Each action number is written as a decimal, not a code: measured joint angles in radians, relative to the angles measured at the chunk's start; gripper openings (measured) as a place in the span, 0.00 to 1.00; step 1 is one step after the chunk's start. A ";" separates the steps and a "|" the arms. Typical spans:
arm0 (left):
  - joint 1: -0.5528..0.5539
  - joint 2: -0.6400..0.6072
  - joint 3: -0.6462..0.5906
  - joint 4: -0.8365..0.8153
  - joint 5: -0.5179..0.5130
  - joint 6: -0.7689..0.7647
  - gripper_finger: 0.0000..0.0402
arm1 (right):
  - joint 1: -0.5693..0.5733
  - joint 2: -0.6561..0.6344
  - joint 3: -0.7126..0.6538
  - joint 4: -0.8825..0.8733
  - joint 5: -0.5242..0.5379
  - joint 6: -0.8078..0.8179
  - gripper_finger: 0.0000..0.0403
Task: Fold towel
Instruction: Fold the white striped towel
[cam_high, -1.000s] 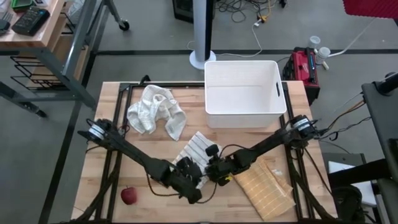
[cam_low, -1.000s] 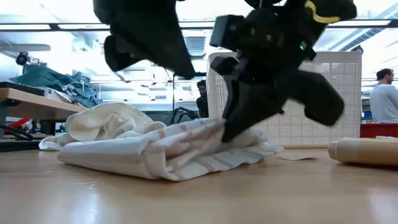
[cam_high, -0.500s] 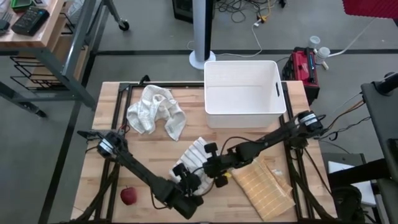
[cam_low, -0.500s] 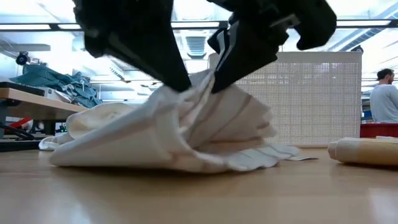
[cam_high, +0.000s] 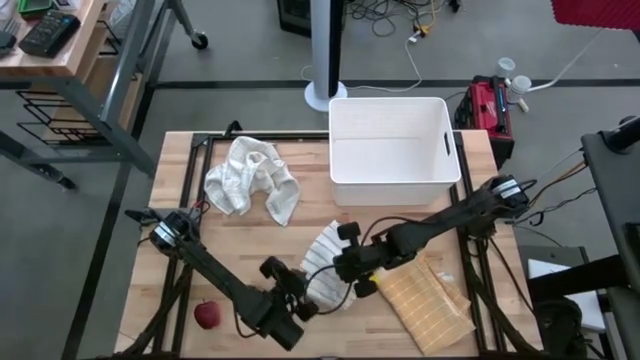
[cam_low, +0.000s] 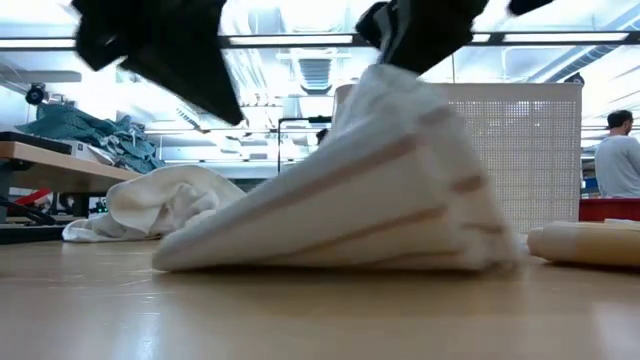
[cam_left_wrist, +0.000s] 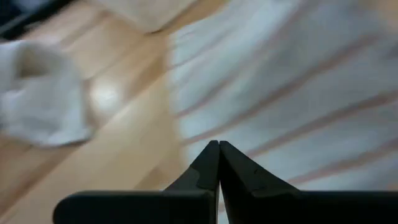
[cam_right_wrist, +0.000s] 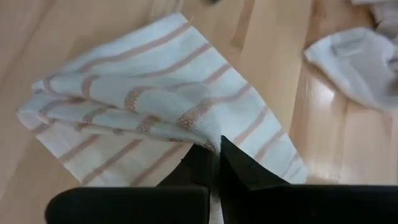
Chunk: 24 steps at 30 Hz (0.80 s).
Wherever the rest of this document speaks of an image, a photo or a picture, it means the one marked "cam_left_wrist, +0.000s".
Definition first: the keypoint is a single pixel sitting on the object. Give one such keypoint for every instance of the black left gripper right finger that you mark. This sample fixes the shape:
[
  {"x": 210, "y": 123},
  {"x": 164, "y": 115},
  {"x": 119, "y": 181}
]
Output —
[{"x": 248, "y": 199}]

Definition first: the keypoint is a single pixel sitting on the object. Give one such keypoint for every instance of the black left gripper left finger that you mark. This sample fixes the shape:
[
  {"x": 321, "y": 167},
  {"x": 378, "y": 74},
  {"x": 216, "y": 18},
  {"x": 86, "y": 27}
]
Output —
[{"x": 192, "y": 199}]

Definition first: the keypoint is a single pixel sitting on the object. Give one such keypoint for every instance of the white towel with red stripes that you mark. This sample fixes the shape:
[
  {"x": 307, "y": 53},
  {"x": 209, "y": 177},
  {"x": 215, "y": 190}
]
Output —
[{"x": 280, "y": 77}]

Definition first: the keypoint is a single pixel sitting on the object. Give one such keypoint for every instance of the crumpled cream towel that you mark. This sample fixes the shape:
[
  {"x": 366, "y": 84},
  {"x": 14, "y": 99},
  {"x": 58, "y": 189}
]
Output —
[{"x": 40, "y": 102}]

